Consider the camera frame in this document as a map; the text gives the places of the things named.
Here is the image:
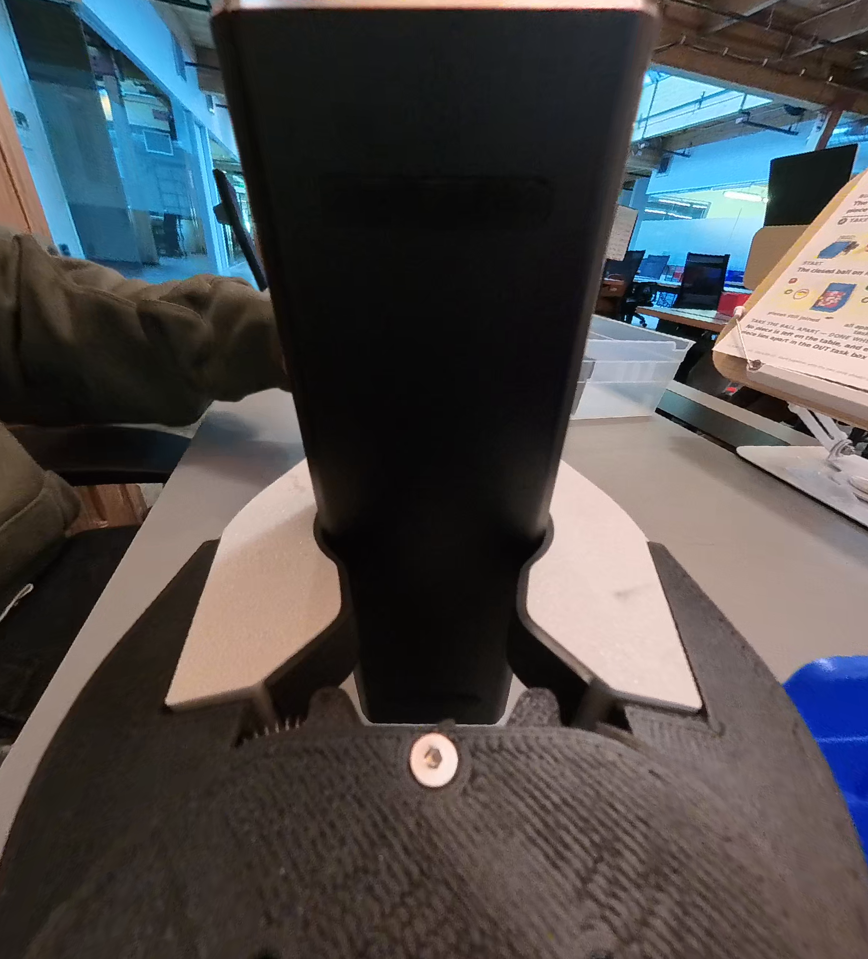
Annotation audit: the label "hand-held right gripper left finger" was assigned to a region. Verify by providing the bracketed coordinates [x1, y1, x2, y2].
[164, 459, 360, 724]

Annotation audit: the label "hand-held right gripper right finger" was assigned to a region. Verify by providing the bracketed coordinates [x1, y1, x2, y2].
[516, 459, 705, 728]

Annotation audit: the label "clear plastic bin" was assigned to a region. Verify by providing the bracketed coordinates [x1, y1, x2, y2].
[572, 315, 697, 421]

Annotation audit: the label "black power bank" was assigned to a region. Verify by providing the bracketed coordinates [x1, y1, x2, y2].
[209, 0, 660, 726]

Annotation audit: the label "grey desk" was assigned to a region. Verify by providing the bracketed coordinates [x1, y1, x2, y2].
[0, 382, 868, 959]

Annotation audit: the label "black chair armrest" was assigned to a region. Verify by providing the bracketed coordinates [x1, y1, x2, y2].
[7, 423, 195, 484]

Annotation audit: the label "person's dark pants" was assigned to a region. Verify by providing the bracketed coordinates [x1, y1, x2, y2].
[0, 524, 143, 758]

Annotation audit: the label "instruction sheet on stand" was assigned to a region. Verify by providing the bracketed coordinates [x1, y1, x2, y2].
[711, 120, 868, 555]

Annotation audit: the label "black office chair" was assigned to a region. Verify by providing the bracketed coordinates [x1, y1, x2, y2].
[677, 252, 731, 310]
[602, 249, 645, 316]

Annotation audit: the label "printed instruction sheet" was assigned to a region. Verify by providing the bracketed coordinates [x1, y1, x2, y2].
[734, 123, 868, 406]

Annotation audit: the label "black monitor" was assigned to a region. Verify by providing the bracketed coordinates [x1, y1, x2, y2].
[766, 144, 860, 229]

